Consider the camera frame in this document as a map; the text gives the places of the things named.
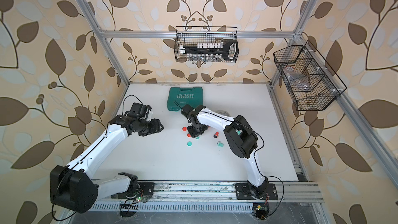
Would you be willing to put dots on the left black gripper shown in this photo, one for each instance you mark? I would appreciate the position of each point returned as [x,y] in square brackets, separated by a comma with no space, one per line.
[155,126]

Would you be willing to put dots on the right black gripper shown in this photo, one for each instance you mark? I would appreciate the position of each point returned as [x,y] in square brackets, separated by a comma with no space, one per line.
[194,134]

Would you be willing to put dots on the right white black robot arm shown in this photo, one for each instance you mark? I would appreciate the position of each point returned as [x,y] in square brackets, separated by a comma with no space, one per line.
[242,140]

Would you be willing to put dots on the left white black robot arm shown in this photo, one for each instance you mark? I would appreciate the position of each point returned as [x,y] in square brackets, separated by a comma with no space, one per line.
[74,187]

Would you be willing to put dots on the red stamp middle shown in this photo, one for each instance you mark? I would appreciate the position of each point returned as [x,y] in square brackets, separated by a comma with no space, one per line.
[216,134]

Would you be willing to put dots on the clear tape roll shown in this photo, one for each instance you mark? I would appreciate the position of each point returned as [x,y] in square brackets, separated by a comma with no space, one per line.
[223,113]

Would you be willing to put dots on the green plastic tool case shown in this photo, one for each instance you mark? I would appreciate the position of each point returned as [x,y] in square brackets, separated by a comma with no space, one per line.
[179,97]

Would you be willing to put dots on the black white tool in basket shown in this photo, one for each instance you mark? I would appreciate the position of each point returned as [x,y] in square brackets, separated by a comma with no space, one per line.
[226,50]

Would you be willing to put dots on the plastic bag in basket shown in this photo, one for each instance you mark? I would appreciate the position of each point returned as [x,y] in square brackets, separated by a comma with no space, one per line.
[297,81]

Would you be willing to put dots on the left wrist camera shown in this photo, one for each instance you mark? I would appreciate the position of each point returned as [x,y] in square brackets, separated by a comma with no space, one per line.
[140,111]

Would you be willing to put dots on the centre black wire basket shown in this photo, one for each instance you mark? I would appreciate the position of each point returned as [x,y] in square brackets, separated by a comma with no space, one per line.
[186,35]

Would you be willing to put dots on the black wire basket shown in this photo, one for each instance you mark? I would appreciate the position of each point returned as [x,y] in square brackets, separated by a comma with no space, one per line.
[311,81]
[186,35]

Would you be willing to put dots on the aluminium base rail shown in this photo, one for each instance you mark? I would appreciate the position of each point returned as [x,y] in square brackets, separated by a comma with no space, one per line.
[209,196]

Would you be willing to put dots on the right black wire basket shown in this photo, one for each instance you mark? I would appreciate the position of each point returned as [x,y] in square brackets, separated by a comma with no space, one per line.
[311,81]

